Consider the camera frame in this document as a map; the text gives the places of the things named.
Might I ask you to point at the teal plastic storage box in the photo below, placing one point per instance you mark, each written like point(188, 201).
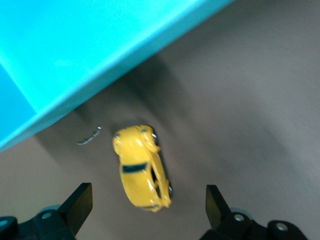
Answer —
point(75, 50)

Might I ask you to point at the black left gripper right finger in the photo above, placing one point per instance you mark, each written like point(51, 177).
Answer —
point(225, 217)

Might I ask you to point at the small silver metal bumper piece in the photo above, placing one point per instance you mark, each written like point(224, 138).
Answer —
point(90, 138)

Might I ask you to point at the brown table mat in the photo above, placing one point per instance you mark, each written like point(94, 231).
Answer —
point(237, 112)

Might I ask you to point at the yellow beetle toy car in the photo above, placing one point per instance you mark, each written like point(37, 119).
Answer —
point(142, 172)

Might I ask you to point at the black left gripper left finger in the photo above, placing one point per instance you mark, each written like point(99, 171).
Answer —
point(72, 212)

